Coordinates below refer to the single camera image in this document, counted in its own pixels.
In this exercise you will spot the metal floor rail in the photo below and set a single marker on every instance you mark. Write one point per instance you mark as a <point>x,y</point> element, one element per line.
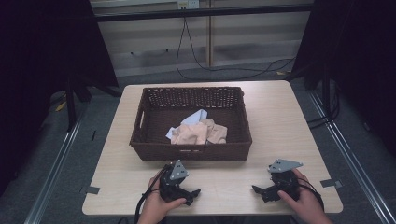
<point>53,174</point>
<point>358,168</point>

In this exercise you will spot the brown wicker basket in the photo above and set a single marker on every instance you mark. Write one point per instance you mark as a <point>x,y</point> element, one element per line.
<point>155,112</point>

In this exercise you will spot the wooden wall post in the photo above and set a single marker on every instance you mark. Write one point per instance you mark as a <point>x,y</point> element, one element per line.
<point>210,37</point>

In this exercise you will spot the grey tape piece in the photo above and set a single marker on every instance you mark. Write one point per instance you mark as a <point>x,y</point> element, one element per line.
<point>91,190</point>
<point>330,183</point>

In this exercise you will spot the person's left hand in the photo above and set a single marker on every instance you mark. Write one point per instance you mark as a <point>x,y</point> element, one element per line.
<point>154,208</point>

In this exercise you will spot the black metal stand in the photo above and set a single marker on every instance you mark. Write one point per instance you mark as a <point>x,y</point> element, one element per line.
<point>325,90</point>
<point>71,105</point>

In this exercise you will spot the white power outlet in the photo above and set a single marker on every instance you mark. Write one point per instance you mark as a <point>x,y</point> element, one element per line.
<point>188,3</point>

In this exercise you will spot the person's right hand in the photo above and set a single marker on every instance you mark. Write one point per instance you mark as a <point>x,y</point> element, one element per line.
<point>306,205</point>

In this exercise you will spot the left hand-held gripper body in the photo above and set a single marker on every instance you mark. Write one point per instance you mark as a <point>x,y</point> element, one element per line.
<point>172,186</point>

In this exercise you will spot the black horizontal bar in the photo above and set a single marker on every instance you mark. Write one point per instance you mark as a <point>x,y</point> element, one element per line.
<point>202,13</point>

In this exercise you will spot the black curtain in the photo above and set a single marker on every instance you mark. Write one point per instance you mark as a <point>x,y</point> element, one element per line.
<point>361,56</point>
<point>37,77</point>

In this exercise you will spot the beige cloth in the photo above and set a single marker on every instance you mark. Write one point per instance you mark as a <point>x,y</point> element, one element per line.
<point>193,133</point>

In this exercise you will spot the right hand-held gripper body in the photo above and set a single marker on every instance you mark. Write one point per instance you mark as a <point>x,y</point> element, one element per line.
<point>285,182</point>

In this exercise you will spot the light blue cloth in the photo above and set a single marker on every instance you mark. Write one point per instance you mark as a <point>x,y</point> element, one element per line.
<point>195,117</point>

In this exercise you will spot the yellow tape piece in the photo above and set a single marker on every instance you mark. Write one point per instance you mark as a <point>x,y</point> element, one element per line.
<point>281,73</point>
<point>61,106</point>

